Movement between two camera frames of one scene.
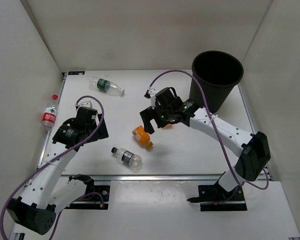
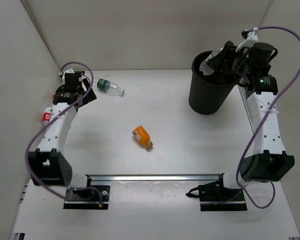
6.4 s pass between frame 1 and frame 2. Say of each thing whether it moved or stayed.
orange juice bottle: stayed
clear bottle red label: stayed
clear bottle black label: moved
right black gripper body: moved
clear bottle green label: stayed
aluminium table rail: stayed
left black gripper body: moved
